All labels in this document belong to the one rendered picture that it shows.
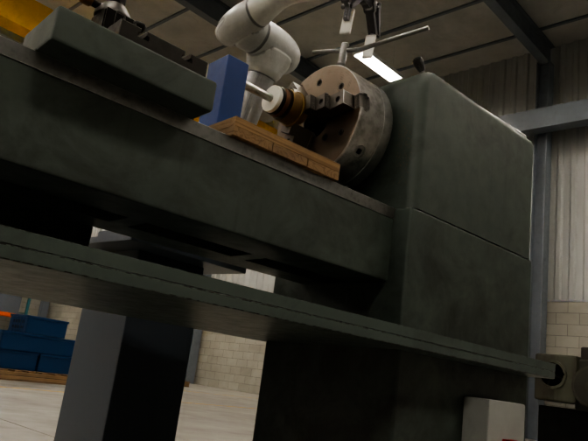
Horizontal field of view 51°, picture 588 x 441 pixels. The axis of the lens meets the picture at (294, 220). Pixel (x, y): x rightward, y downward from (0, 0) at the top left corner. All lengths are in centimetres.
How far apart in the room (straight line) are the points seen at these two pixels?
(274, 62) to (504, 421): 133
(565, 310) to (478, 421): 1046
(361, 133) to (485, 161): 45
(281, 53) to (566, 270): 1046
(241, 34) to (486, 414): 136
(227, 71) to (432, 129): 56
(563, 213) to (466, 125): 1082
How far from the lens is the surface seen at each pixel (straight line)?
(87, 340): 200
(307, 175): 136
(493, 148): 190
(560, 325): 1208
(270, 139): 129
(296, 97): 156
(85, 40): 106
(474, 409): 167
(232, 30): 214
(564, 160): 1293
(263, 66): 219
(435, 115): 168
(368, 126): 156
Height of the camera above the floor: 42
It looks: 14 degrees up
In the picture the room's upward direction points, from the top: 8 degrees clockwise
